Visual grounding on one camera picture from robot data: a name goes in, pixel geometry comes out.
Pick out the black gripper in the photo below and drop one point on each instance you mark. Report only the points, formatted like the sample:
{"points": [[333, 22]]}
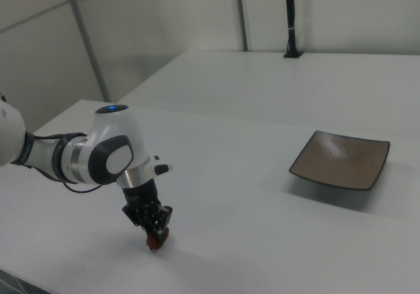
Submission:
{"points": [[144, 202]]}

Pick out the small dark red food item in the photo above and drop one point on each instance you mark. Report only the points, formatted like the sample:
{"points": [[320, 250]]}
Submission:
{"points": [[157, 244]]}

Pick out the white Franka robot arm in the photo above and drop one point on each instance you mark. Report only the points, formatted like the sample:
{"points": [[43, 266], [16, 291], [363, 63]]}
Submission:
{"points": [[98, 146]]}

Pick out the square brown ceramic plate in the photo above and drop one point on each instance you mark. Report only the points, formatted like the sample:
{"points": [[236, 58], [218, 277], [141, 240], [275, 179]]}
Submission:
{"points": [[339, 159]]}

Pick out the black pole with base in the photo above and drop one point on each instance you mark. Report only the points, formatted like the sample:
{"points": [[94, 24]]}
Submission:
{"points": [[290, 18]]}

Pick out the grey metal wall profile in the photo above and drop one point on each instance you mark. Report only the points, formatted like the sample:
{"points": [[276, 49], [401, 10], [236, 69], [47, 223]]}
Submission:
{"points": [[243, 15], [87, 41]]}

